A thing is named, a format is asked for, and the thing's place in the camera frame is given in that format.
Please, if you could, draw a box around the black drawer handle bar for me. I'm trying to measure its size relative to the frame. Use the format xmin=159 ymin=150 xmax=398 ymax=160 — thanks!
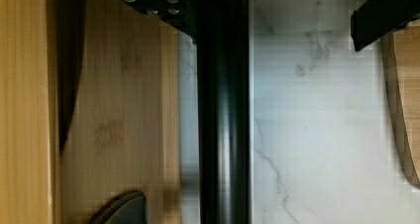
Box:
xmin=196 ymin=0 xmax=251 ymax=224

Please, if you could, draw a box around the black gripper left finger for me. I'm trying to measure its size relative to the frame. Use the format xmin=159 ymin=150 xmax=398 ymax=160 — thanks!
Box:
xmin=122 ymin=0 xmax=197 ymax=44

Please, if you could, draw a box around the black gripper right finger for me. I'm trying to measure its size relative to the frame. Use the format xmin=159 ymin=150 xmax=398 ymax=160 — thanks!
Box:
xmin=351 ymin=0 xmax=420 ymax=52

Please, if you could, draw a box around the bamboo cutting board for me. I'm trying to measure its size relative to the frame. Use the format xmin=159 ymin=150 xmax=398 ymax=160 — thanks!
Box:
xmin=381 ymin=21 xmax=419 ymax=188

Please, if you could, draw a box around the dark grey curved object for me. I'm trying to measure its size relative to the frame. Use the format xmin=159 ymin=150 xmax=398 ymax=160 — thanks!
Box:
xmin=87 ymin=190 xmax=148 ymax=224

